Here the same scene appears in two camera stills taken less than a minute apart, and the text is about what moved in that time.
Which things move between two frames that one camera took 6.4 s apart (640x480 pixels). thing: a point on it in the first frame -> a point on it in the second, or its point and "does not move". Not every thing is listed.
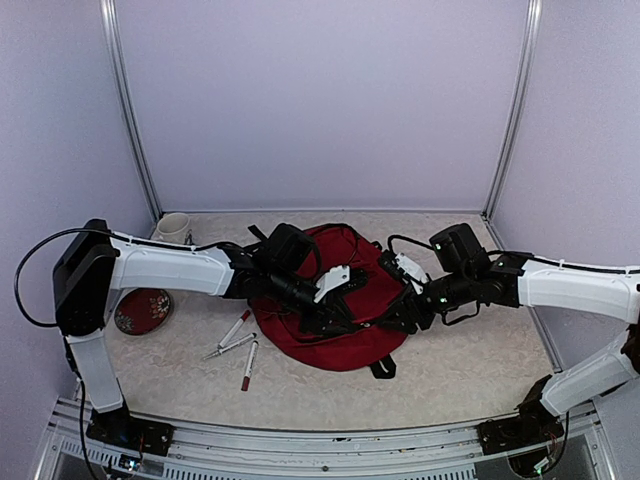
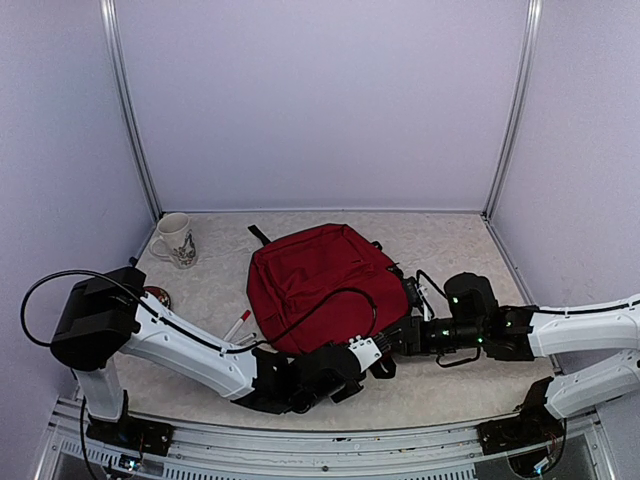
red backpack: (339, 246) does not move
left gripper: (327, 310) -> (352, 390)
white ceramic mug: (174, 227) does not move
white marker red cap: (246, 313) does not move
